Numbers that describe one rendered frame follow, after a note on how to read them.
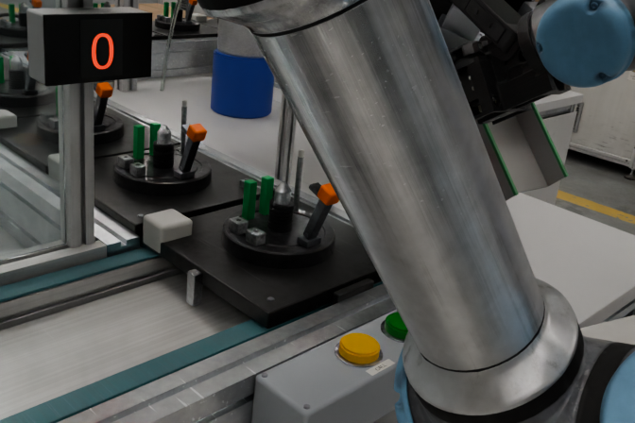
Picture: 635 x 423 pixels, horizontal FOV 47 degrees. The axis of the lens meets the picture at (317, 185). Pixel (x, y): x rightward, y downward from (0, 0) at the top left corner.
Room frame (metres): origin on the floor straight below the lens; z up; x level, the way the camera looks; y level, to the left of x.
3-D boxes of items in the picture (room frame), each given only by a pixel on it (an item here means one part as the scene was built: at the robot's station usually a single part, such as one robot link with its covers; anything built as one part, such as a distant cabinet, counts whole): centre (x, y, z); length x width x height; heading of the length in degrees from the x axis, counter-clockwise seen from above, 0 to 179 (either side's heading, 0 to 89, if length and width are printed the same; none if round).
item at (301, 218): (0.82, 0.04, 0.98); 0.14 x 0.14 x 0.02
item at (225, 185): (0.99, 0.23, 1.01); 0.24 x 0.24 x 0.13; 47
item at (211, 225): (0.82, 0.04, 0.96); 0.24 x 0.24 x 0.02; 47
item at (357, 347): (0.61, -0.06, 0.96); 0.04 x 0.04 x 0.02
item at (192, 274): (0.73, 0.13, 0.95); 0.01 x 0.01 x 0.04; 47
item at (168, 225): (0.81, 0.18, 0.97); 0.05 x 0.05 x 0.04; 47
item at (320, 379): (0.61, -0.06, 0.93); 0.21 x 0.07 x 0.06; 137
